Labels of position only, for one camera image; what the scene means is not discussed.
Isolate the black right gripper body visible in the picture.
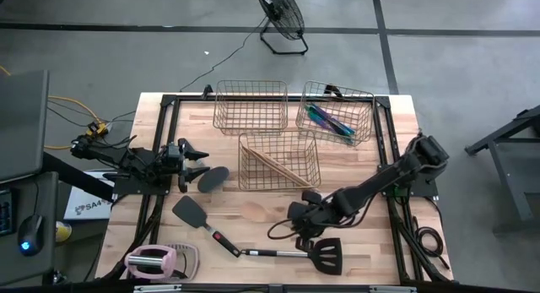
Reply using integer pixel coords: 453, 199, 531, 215
289, 191, 338, 239

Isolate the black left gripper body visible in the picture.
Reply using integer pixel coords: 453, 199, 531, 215
162, 143, 189, 193

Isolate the black oval turner red-black handle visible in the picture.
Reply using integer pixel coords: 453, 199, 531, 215
194, 161, 230, 194

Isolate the black slotted turner steel handle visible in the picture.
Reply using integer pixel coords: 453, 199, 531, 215
240, 236, 344, 276

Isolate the grey square turner red-black handle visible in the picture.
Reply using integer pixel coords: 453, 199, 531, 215
170, 194, 242, 258

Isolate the solid wooden spatula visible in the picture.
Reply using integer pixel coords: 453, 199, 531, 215
242, 145, 316, 189

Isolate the gold wire basket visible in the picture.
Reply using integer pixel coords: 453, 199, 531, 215
213, 79, 289, 136
294, 80, 375, 147
238, 130, 322, 192

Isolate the yellow power plug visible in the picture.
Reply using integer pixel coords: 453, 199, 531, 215
85, 121, 110, 138

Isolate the black diagonal metal beam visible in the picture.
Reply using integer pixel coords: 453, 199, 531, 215
41, 151, 117, 203

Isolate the white printed box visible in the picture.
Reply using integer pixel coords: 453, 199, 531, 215
62, 169, 114, 221

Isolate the pink box grater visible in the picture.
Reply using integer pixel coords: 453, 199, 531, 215
123, 243, 200, 284

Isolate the yellow round object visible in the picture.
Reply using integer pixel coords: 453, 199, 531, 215
54, 220, 73, 243

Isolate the dark side desk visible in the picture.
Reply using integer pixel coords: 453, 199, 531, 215
0, 170, 59, 288

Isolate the grey flat panel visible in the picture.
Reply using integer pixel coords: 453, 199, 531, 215
0, 70, 51, 184

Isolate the black computer mouse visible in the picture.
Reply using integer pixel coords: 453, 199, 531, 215
17, 214, 45, 258

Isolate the black floor fan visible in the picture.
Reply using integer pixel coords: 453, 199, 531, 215
253, 0, 310, 57

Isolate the black keyboard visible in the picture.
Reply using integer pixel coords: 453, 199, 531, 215
0, 189, 14, 237

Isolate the black metal stand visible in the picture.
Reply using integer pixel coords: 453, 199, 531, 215
463, 105, 540, 235

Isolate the silver black camera rail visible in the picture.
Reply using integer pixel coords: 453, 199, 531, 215
132, 283, 419, 293

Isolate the coiled black cable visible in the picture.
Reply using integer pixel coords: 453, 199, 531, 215
414, 216, 451, 272

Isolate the yellow cable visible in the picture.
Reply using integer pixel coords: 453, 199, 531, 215
0, 64, 105, 151

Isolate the black fan power cable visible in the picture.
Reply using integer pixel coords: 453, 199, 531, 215
179, 16, 269, 94

